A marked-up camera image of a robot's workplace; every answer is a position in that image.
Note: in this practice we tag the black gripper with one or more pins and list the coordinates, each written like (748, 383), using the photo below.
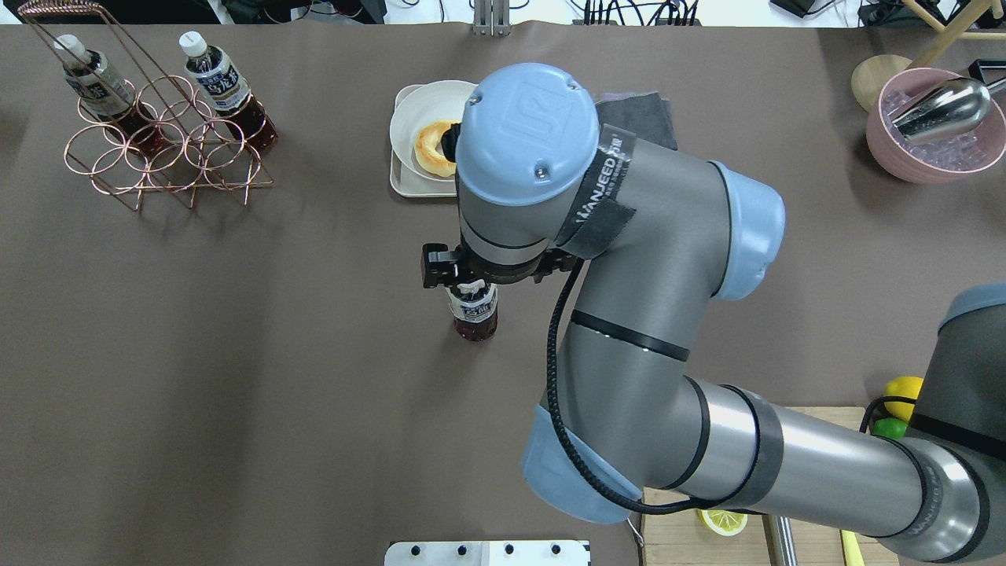
(440, 267)

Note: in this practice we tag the tea bottle taken from rack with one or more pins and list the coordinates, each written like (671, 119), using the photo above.
(474, 307)

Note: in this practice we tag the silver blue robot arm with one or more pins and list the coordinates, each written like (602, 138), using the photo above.
(650, 236)

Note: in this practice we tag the cream serving tray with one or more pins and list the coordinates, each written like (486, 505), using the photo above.
(406, 184)

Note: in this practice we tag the tea bottle front left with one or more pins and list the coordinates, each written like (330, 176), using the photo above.
(227, 91)

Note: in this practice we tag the tea bottle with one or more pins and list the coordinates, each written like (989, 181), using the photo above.
(107, 96)
(227, 91)

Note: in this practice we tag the tea bottle front right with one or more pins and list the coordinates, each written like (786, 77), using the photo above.
(107, 96)

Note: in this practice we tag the glazed donut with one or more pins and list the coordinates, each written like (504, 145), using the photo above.
(427, 148)

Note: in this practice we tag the white round plate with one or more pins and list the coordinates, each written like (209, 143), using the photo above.
(427, 104)

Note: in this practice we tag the grey folded cloth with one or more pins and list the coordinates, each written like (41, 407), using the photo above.
(647, 115)

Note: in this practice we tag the wooden cutting board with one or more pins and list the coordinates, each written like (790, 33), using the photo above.
(682, 539)

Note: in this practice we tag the half lemon slice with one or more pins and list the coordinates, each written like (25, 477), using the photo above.
(723, 523)

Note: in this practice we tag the steel muddler black tip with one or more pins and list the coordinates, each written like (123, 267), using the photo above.
(780, 539)

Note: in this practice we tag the wooden mug tree stand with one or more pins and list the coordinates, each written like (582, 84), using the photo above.
(869, 77)

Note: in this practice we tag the green lime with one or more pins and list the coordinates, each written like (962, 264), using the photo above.
(890, 428)

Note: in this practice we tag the upper yellow lemon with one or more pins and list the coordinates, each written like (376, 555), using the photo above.
(907, 387)

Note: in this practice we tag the yellow plastic knife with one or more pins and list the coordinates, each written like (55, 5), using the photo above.
(851, 552)

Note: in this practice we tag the pink bowl with ice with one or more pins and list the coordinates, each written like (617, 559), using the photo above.
(901, 161)

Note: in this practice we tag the steel ice scoop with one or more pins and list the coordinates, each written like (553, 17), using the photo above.
(951, 108)

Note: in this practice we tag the aluminium frame post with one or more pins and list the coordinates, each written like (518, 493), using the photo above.
(491, 18)

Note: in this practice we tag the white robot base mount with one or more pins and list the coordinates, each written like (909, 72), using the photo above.
(529, 551)

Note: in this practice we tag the copper wire bottle rack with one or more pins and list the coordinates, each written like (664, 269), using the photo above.
(200, 153)

